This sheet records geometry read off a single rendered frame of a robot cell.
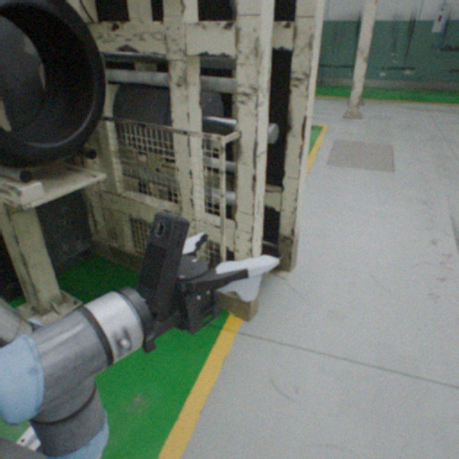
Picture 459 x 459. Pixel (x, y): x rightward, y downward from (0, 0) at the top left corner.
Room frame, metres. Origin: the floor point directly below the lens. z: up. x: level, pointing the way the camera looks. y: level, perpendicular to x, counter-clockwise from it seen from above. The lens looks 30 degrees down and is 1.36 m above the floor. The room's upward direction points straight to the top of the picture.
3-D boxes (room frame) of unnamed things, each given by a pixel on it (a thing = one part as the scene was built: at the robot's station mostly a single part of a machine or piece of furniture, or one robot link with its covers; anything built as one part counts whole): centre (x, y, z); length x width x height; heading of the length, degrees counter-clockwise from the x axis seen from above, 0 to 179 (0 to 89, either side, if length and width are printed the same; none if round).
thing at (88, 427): (0.28, 0.20, 0.94); 0.11 x 0.08 x 0.11; 45
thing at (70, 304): (1.50, 1.00, 0.02); 0.27 x 0.27 x 0.04; 58
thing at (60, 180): (1.38, 0.77, 0.80); 0.37 x 0.36 x 0.02; 148
